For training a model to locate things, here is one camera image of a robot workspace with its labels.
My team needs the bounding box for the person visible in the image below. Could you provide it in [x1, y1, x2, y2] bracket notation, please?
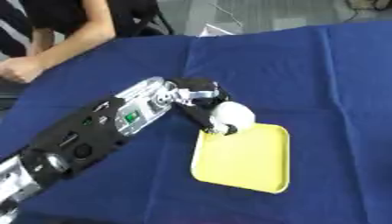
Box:
[0, 0, 175, 84]

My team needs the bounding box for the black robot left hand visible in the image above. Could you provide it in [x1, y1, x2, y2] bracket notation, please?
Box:
[166, 77, 239, 136]

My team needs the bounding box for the yellow square tray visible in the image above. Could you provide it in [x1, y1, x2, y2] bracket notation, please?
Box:
[190, 122, 291, 194]

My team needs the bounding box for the person's hand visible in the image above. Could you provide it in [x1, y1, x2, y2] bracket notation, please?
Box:
[0, 55, 46, 84]

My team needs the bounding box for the white round object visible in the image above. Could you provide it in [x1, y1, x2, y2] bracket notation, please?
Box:
[209, 101, 257, 133]

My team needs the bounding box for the white paper sheet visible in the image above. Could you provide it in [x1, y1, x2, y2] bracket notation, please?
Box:
[197, 23, 238, 38]

